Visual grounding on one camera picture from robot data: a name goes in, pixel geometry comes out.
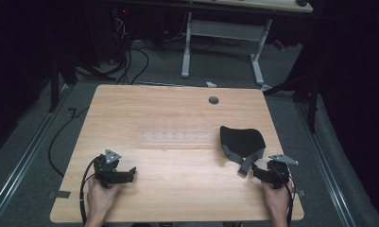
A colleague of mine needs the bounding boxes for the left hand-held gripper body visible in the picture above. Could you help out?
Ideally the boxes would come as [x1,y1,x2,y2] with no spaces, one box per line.
[93,148,130,189]

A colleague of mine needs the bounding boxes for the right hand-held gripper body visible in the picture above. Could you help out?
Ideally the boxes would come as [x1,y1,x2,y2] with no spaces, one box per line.
[263,153,300,190]

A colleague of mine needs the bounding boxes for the black mask with grey straps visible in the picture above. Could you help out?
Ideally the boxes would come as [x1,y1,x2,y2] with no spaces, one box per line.
[219,125,267,178]

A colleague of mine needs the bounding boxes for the person's right hand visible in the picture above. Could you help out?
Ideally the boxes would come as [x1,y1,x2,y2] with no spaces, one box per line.
[260,180,295,218]

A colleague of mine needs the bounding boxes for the person's left hand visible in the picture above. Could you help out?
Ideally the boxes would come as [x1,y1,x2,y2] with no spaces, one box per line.
[86,177,122,218]

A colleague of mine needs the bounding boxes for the clear marked strip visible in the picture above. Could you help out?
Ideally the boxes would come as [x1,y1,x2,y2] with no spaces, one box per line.
[136,122,211,147]

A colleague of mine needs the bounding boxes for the black metal stand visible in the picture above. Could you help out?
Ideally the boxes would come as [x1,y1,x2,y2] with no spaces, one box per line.
[47,51,117,114]
[262,67,322,134]

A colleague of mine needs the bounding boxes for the black computer tower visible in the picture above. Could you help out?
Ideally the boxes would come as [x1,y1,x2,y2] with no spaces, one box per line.
[94,4,133,68]

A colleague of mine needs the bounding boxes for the desk with white legs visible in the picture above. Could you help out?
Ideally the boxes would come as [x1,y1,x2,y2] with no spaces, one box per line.
[181,0,315,93]

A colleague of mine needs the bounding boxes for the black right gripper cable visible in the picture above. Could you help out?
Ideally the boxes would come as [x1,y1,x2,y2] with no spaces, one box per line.
[271,166,297,227]

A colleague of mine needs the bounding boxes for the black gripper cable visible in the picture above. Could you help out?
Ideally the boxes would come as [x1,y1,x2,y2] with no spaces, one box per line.
[271,166,297,227]
[78,156,100,227]

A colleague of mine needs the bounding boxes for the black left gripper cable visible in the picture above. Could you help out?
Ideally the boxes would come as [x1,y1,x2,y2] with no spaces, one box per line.
[78,156,100,227]

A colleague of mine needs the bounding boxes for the metal floor rail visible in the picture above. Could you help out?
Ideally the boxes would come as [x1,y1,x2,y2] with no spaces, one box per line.
[0,84,72,223]
[295,101,357,227]

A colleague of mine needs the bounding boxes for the black floor cable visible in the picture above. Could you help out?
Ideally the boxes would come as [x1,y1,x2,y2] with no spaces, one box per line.
[47,107,91,178]

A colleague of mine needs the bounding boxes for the bundle of black cables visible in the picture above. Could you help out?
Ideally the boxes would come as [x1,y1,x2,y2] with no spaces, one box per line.
[112,15,151,86]

